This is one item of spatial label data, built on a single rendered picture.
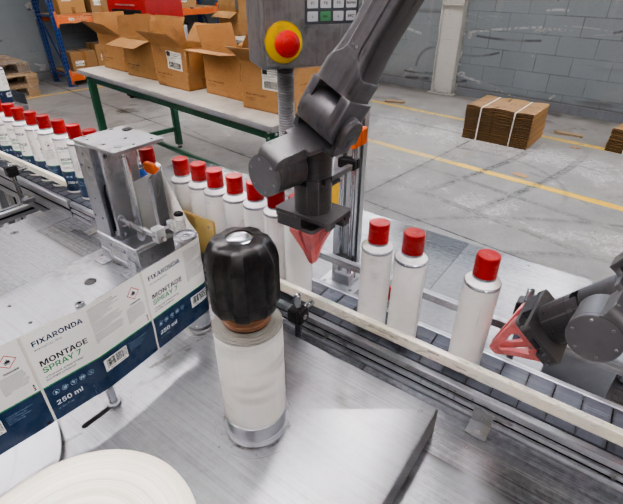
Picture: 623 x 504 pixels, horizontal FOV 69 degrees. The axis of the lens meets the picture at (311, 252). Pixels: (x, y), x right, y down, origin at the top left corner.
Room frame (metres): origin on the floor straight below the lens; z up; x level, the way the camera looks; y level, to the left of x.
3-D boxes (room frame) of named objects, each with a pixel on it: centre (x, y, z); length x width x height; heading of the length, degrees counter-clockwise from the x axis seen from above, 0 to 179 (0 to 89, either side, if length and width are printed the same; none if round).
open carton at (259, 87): (2.54, 0.15, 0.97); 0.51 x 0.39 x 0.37; 142
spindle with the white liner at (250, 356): (0.41, 0.08, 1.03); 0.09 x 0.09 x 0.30
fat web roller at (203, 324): (0.61, 0.20, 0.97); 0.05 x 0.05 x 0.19
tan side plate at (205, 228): (0.84, 0.24, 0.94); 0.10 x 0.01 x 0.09; 54
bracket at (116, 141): (0.86, 0.37, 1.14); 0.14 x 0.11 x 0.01; 54
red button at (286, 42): (0.74, 0.04, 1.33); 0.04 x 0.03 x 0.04; 109
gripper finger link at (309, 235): (0.63, 0.01, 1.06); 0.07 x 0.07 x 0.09; 54
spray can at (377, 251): (0.62, -0.11, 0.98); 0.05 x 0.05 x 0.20
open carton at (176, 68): (3.11, 0.80, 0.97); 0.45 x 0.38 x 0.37; 140
